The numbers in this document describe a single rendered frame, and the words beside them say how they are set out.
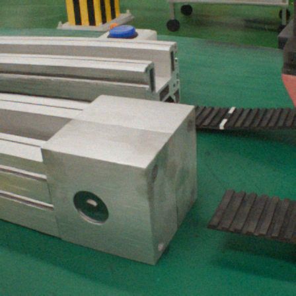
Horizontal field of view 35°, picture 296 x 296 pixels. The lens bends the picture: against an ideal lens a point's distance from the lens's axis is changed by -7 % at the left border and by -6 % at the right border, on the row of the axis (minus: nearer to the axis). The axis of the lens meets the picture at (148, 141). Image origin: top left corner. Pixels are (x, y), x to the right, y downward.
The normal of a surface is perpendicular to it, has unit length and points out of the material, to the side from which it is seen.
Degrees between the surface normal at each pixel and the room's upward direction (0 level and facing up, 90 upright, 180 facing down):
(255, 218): 0
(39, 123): 90
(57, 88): 90
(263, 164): 0
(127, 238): 90
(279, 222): 0
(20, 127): 90
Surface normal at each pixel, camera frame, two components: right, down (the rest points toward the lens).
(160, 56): -0.41, 0.47
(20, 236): -0.07, -0.87
